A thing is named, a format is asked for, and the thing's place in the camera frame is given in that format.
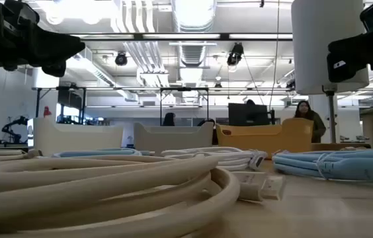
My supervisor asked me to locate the blue HDMI cable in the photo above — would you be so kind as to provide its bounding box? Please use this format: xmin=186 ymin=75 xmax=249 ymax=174
xmin=51 ymin=148 xmax=154 ymax=159
xmin=271 ymin=148 xmax=373 ymax=184

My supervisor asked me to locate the beige HDMI cable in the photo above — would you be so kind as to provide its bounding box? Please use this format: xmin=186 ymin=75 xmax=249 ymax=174
xmin=0 ymin=149 xmax=44 ymax=160
xmin=0 ymin=154 xmax=287 ymax=238

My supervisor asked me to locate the white HDMI cable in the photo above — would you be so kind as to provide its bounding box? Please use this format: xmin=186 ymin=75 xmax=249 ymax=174
xmin=160 ymin=146 xmax=269 ymax=172

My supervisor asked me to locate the white shade table lamp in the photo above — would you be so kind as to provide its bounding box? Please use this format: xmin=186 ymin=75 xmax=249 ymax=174
xmin=291 ymin=0 xmax=372 ymax=152

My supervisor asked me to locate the black ceiling spotlight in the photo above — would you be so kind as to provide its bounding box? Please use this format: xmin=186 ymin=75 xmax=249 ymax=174
xmin=114 ymin=52 xmax=129 ymax=67
xmin=226 ymin=42 xmax=245 ymax=66

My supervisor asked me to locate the white plastic bin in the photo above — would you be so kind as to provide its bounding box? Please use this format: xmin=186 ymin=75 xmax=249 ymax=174
xmin=33 ymin=116 xmax=124 ymax=157

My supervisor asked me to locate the orange plastic bin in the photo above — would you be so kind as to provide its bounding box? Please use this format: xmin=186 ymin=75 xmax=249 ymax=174
xmin=216 ymin=118 xmax=315 ymax=158

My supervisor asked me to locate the black computer monitor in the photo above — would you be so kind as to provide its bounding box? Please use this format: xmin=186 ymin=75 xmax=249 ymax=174
xmin=228 ymin=102 xmax=275 ymax=127

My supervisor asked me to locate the overhead light bar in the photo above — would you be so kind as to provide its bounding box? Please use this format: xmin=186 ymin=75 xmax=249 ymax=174
xmin=70 ymin=32 xmax=293 ymax=42

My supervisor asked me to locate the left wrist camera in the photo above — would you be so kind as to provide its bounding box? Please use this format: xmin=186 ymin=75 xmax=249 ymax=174
xmin=3 ymin=0 xmax=40 ymax=26

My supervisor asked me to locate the black background station frame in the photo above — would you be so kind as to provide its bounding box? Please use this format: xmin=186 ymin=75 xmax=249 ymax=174
xmin=31 ymin=85 xmax=211 ymax=127

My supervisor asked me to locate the silver ventilation duct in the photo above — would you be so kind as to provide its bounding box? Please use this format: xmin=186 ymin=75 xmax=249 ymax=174
xmin=171 ymin=0 xmax=219 ymax=103

